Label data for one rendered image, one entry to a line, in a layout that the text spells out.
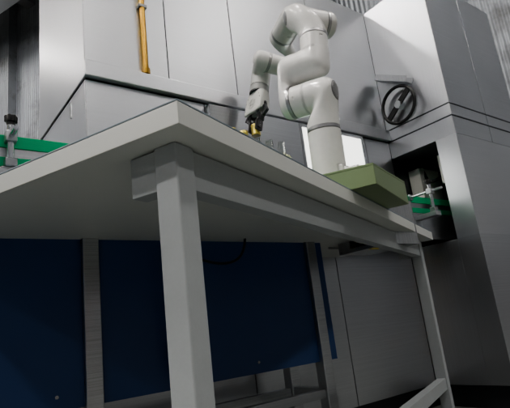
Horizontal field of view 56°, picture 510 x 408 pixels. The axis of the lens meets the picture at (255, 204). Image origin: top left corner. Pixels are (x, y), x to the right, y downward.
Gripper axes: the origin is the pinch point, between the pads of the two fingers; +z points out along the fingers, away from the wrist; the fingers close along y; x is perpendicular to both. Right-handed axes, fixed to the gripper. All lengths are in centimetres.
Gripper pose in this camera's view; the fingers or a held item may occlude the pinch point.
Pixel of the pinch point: (255, 127)
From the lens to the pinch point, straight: 185.3
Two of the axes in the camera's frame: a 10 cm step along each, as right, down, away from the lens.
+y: 6.0, -2.7, -7.5
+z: -0.9, 9.1, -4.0
